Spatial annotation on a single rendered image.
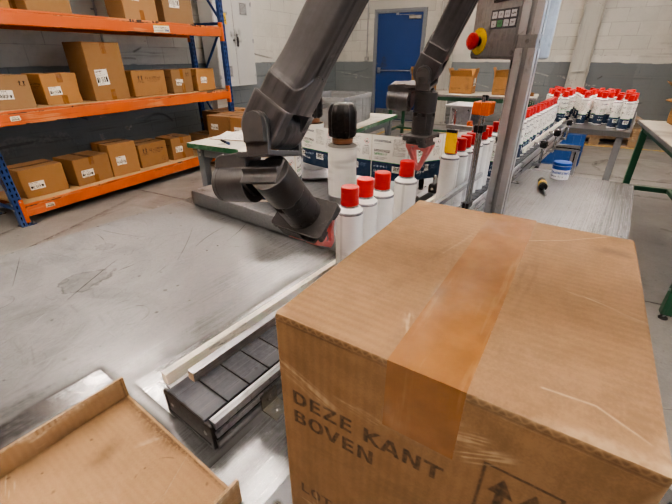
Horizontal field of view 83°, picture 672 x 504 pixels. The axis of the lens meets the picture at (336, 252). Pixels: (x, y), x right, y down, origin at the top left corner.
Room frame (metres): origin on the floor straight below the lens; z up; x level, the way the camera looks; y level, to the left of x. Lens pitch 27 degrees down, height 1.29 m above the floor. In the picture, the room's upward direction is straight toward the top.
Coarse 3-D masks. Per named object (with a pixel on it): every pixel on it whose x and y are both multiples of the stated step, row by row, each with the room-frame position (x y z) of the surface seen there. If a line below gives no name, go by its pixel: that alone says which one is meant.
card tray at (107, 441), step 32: (64, 416) 0.34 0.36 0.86; (96, 416) 0.37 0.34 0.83; (128, 416) 0.37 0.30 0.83; (32, 448) 0.31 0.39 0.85; (64, 448) 0.32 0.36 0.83; (96, 448) 0.32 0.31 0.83; (128, 448) 0.32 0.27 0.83; (160, 448) 0.32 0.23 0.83; (0, 480) 0.28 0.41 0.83; (32, 480) 0.28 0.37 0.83; (64, 480) 0.28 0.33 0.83; (96, 480) 0.28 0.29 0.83; (128, 480) 0.28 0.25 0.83; (160, 480) 0.28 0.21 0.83; (192, 480) 0.28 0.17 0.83
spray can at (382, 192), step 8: (376, 176) 0.74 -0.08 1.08; (384, 176) 0.73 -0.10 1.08; (376, 184) 0.74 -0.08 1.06; (384, 184) 0.73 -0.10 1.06; (376, 192) 0.73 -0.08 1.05; (384, 192) 0.73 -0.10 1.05; (392, 192) 0.74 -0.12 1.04; (384, 200) 0.72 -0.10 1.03; (392, 200) 0.73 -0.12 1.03; (384, 208) 0.72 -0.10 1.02; (392, 208) 0.74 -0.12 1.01; (384, 216) 0.72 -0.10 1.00; (392, 216) 0.74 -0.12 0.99; (384, 224) 0.72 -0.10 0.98; (376, 232) 0.72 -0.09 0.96
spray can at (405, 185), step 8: (408, 160) 0.84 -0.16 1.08; (400, 168) 0.83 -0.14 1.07; (408, 168) 0.82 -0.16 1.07; (400, 176) 0.83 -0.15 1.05; (408, 176) 0.82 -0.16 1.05; (400, 184) 0.82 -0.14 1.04; (408, 184) 0.81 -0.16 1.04; (416, 184) 0.83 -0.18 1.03; (400, 192) 0.82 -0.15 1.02; (408, 192) 0.81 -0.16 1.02; (400, 200) 0.82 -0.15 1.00; (408, 200) 0.81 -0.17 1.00; (400, 208) 0.82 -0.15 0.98; (408, 208) 0.82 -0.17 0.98
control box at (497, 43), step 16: (480, 0) 1.10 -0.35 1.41; (512, 0) 0.99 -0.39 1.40; (560, 0) 0.99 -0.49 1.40; (480, 16) 1.09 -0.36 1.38; (480, 32) 1.08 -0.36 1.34; (496, 32) 1.03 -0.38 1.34; (512, 32) 0.97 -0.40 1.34; (544, 32) 0.98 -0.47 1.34; (480, 48) 1.07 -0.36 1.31; (496, 48) 1.02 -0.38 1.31; (512, 48) 0.97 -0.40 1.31; (544, 48) 0.98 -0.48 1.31
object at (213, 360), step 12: (456, 192) 1.00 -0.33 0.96; (264, 324) 0.42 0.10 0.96; (240, 336) 0.39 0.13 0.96; (252, 336) 0.40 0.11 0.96; (228, 348) 0.37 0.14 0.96; (240, 348) 0.38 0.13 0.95; (204, 360) 0.35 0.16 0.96; (216, 360) 0.35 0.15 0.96; (192, 372) 0.33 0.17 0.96; (204, 372) 0.34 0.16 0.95
